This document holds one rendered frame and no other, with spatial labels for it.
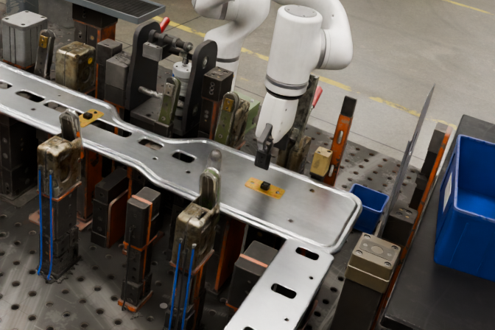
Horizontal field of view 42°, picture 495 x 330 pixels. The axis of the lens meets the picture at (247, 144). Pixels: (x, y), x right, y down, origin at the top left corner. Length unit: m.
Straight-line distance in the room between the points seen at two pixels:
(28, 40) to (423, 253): 1.13
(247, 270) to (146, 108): 0.65
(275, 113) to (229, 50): 0.75
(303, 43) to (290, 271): 0.42
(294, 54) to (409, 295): 0.48
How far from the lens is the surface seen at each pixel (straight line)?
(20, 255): 1.64
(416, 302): 1.18
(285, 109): 1.24
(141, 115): 1.67
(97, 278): 1.57
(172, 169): 1.41
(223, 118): 1.53
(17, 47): 1.81
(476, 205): 1.49
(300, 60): 1.20
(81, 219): 1.72
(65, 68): 1.72
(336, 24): 1.25
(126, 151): 1.45
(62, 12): 4.61
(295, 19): 1.17
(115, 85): 1.69
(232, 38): 1.96
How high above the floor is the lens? 1.78
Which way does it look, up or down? 31 degrees down
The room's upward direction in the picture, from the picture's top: 10 degrees clockwise
